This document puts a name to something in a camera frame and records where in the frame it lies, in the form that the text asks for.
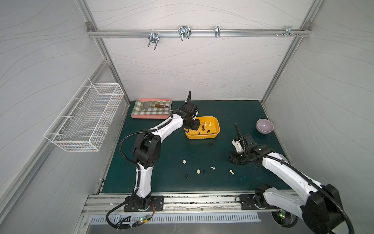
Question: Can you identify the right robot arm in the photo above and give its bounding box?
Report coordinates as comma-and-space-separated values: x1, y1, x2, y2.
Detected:
229, 134, 354, 234

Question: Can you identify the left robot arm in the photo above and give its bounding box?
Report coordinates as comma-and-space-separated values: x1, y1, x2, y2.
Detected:
133, 101, 200, 202

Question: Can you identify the yellow plastic storage box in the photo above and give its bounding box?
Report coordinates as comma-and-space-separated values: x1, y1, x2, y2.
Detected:
185, 116, 220, 140

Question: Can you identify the purple bowl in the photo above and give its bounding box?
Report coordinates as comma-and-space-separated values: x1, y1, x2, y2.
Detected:
256, 119, 274, 135

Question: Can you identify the pink striped plate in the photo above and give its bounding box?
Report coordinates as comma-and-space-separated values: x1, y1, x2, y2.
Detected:
278, 153, 288, 162

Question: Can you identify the pink tray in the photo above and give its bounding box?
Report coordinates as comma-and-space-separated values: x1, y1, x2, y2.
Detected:
131, 98, 172, 120

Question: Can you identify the green checkered cloth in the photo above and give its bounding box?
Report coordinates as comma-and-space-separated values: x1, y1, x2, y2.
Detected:
131, 100, 171, 116

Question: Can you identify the metal hook clamp middle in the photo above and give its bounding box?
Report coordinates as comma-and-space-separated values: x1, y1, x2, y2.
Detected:
178, 26, 191, 41

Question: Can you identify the metal hook clamp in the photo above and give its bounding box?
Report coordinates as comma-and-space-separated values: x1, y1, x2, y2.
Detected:
178, 26, 191, 41
274, 26, 300, 38
148, 32, 160, 50

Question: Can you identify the metal hook clamp left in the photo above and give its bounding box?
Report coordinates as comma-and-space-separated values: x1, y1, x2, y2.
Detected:
148, 32, 160, 50

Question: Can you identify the metal hook small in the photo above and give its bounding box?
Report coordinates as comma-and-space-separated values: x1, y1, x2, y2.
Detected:
215, 26, 221, 38

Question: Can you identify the metal hook clamp right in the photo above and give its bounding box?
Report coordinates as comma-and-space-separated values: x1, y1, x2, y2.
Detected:
274, 26, 300, 38

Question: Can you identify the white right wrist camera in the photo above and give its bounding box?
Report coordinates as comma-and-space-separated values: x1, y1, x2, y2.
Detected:
232, 139, 244, 154

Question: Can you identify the wooden handled spatula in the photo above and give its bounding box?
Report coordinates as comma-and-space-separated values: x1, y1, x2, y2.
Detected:
142, 101, 168, 110

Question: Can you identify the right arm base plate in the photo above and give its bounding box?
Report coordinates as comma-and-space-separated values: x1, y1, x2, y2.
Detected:
234, 194, 263, 210

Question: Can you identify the right black cable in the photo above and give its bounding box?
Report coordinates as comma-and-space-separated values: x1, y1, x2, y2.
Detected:
234, 122, 355, 234

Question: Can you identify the black cable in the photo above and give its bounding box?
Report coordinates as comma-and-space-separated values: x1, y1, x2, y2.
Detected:
105, 90, 192, 230
234, 122, 355, 234

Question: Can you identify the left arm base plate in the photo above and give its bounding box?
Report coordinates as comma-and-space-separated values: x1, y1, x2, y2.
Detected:
124, 195, 165, 212

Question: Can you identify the left black cable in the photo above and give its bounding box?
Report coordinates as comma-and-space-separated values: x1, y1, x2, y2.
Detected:
105, 90, 192, 230

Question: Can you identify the aluminium crossbar rail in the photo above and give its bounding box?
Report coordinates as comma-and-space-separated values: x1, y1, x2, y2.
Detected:
88, 28, 312, 38

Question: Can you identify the white wire basket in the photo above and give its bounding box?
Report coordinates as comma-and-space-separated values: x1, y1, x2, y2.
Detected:
44, 78, 124, 152

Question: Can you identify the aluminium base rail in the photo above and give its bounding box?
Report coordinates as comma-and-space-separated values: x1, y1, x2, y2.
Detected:
81, 191, 322, 215

